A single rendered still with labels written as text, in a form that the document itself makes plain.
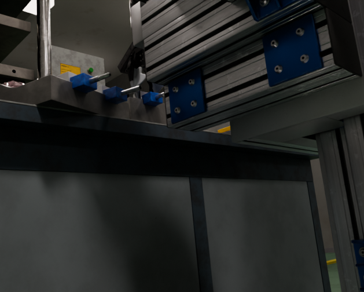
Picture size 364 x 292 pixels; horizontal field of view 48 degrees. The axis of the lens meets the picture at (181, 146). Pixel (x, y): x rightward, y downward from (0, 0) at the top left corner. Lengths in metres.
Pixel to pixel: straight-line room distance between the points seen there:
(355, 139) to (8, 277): 0.68
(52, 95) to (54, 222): 0.27
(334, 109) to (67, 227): 0.59
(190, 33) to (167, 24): 0.07
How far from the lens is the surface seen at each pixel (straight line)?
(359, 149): 0.75
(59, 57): 2.13
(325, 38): 0.64
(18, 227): 0.89
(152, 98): 1.13
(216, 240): 1.22
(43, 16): 2.03
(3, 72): 1.91
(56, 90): 0.88
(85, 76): 0.91
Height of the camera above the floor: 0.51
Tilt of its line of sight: 12 degrees up
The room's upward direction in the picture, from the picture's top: 5 degrees counter-clockwise
